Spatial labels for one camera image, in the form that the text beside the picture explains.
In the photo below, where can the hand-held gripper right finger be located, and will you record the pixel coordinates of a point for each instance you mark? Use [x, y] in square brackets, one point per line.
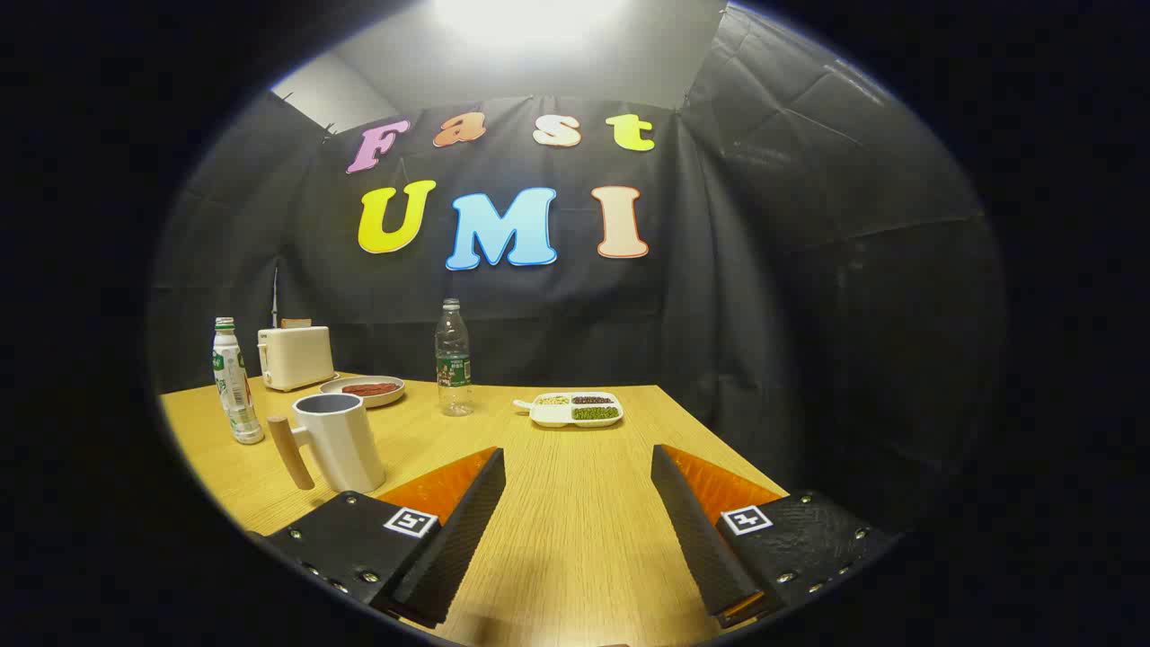
[705, 548]

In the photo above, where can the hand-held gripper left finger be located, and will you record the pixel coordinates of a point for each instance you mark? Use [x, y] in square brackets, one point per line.
[454, 548]

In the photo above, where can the white juice bottle green label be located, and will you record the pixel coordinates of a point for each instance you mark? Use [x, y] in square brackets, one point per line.
[235, 395]

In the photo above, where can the clear plastic water bottle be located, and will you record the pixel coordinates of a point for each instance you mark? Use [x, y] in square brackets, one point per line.
[454, 359]

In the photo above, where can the wooden table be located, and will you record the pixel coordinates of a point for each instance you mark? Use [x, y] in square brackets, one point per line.
[575, 503]

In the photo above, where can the white divided bean tray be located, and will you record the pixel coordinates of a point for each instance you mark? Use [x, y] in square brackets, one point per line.
[550, 415]

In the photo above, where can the beige round plate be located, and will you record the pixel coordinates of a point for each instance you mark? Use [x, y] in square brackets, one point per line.
[364, 400]

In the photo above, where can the red meat strip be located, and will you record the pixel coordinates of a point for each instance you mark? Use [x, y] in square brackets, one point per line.
[370, 389]

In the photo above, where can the black backdrop cloth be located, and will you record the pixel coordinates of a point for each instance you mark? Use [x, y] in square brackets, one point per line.
[764, 314]

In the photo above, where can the cream toaster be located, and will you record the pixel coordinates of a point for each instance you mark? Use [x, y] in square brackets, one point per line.
[296, 358]

